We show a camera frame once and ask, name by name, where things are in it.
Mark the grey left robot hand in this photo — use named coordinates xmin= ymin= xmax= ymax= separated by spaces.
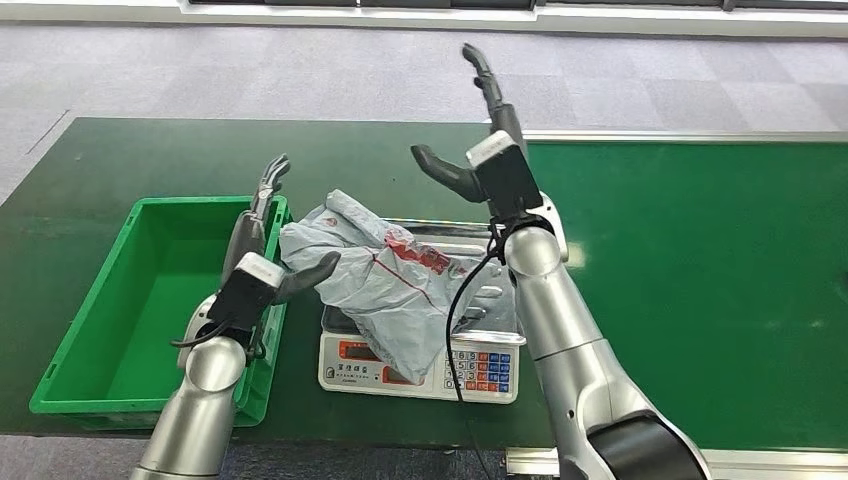
xmin=220 ymin=153 xmax=342 ymax=306

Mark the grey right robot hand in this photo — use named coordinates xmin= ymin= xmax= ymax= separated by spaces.
xmin=409 ymin=42 xmax=530 ymax=205

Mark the grey plastic mailer package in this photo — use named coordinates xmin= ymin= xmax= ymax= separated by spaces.
xmin=278 ymin=188 xmax=506 ymax=387

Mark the green conveyor belt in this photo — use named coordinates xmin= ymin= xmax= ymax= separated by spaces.
xmin=525 ymin=140 xmax=848 ymax=453

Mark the green plastic bin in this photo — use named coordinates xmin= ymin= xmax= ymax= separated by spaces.
xmin=28 ymin=194 xmax=293 ymax=431

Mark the white electronic scale steel tray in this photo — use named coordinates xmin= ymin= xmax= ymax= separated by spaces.
xmin=316 ymin=218 xmax=529 ymax=405

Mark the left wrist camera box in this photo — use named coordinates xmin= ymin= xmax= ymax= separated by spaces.
xmin=206 ymin=251 xmax=287 ymax=334

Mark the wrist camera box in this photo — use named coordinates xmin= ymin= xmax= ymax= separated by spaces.
xmin=465 ymin=130 xmax=546 ymax=224
xmin=206 ymin=251 xmax=287 ymax=334

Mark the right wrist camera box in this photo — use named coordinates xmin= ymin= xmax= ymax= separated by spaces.
xmin=465 ymin=130 xmax=546 ymax=224

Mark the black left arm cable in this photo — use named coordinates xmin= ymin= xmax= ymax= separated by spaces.
xmin=170 ymin=319 xmax=268 ymax=367

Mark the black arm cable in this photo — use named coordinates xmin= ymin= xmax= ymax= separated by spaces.
xmin=444 ymin=221 xmax=510 ymax=480
xmin=170 ymin=319 xmax=268 ymax=367

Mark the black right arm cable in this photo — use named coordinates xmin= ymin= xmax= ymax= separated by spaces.
xmin=444 ymin=221 xmax=510 ymax=480

